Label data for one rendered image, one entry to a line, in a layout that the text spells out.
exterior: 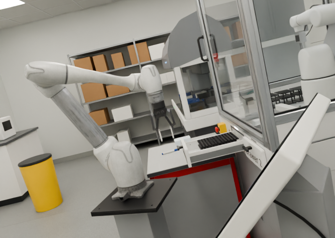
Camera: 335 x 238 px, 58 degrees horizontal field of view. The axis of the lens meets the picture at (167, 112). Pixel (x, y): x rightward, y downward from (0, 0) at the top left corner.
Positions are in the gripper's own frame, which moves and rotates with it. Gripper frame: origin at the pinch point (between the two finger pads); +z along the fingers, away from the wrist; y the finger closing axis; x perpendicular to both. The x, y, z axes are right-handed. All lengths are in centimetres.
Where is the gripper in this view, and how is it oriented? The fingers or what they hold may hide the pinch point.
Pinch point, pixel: (166, 134)
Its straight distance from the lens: 177.1
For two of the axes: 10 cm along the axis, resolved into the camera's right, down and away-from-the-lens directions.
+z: 2.6, 9.5, 1.6
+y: 9.7, -2.6, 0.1
